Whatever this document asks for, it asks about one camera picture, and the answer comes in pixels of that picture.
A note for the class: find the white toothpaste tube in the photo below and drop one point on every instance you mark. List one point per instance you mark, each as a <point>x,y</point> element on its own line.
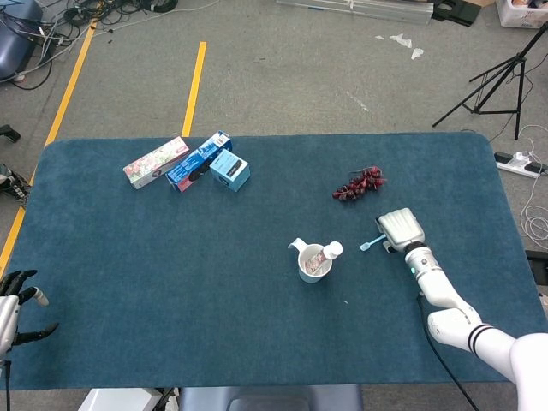
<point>333,250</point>

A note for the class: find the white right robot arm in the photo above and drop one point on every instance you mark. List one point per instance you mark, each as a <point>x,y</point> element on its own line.
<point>428,274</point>

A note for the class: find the small white paper scrap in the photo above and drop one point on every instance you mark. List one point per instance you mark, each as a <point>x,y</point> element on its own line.
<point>417,53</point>

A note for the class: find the short yellow floor tape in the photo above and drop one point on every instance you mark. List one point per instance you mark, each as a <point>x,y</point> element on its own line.
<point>194,85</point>

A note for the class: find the red grape bunch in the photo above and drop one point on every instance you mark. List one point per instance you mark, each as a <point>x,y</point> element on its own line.
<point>359,185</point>

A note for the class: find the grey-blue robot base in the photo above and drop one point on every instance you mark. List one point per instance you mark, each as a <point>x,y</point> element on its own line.
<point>265,398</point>

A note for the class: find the blue table mat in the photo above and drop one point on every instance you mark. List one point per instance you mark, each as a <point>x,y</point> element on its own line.
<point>171,278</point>

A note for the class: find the aluminium rail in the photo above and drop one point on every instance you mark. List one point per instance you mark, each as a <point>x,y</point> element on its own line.
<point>385,10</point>

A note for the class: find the dark blue padded chair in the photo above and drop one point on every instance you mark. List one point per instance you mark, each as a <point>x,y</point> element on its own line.
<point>13,51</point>

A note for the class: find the light blue cube box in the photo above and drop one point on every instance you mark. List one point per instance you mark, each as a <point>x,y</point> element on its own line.
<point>229,171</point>

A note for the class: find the white power strip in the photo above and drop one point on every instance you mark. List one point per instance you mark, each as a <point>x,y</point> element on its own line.
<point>514,164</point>

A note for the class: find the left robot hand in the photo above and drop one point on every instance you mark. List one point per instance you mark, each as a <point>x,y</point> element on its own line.
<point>7,317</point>

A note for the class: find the white storage box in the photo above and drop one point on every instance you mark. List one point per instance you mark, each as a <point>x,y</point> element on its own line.
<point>514,15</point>

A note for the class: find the black metal bracket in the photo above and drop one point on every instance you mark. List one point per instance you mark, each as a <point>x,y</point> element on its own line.
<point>456,13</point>

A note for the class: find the person in track trousers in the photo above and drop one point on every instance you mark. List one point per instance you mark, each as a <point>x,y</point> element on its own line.
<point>15,184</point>

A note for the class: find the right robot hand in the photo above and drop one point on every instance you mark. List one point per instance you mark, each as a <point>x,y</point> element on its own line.
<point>402,229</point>

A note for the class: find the floral pink white box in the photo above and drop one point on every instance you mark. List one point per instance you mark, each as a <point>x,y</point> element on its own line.
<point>156,162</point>

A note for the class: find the black tripod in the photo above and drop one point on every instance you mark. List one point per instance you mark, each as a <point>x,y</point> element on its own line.
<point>519,60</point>

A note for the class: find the long yellow floor tape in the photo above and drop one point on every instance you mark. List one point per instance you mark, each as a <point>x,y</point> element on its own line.
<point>64,98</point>

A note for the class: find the light blue toothbrush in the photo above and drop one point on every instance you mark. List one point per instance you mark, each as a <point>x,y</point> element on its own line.
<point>370,244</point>

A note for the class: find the large white paper scrap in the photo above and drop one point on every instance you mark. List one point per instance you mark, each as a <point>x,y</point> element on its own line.
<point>401,40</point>

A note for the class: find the black office chair base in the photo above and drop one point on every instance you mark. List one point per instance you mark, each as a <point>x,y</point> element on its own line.
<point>10,133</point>

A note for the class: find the white base box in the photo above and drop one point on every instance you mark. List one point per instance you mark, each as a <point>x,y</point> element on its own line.
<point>115,400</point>

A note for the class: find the blue toothpaste box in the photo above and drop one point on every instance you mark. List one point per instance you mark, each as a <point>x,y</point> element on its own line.
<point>188,164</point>

